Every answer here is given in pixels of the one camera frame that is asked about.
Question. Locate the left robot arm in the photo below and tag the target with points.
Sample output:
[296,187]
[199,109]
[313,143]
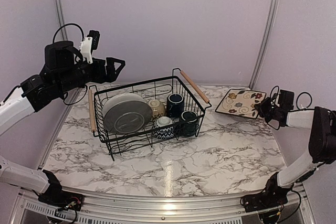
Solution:
[65,69]

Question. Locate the beige ceramic bowl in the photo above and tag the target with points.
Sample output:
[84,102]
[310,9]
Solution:
[158,109]

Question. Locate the square floral black-backed plate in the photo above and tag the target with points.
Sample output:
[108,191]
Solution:
[241,103]

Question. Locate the black wire dish rack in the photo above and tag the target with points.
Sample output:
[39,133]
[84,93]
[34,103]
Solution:
[159,88]

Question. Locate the left aluminium corner post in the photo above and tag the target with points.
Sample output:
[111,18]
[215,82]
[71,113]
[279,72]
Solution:
[64,28]

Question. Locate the dark green mug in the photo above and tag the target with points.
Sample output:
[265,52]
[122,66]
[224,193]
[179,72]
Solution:
[189,123]

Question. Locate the aluminium corner post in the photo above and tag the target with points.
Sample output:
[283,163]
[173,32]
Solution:
[64,28]
[270,21]

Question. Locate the aluminium front frame rail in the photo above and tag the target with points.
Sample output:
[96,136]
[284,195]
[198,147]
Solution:
[115,208]

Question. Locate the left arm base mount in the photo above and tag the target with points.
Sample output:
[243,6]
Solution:
[56,196]

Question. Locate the right wooden rack handle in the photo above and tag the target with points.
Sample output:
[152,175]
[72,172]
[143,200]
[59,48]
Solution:
[195,87]

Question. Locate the white striped round plate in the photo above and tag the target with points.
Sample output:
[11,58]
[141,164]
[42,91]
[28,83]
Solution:
[118,99]

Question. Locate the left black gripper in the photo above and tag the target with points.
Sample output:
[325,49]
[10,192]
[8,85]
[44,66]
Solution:
[110,75]

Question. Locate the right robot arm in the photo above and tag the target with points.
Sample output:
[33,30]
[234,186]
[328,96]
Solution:
[321,146]

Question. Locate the grey reindeer round plate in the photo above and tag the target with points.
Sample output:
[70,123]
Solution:
[127,117]

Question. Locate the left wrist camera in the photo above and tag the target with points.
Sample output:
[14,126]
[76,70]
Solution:
[89,44]

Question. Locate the wooden rack handle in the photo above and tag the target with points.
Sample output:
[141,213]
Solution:
[195,87]
[91,111]

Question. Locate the blue white patterned bowl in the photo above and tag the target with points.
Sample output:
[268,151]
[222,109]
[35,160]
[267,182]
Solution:
[163,128]

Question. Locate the right aluminium corner post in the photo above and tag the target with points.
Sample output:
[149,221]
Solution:
[270,21]

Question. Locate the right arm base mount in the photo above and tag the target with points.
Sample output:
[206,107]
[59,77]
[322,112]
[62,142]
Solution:
[265,197]

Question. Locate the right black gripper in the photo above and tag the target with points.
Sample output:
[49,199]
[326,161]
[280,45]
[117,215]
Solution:
[261,107]

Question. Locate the left wooden rack handle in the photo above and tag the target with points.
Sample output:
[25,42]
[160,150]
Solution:
[91,111]

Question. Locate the navy blue mug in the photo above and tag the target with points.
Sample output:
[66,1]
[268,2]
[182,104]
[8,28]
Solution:
[174,105]

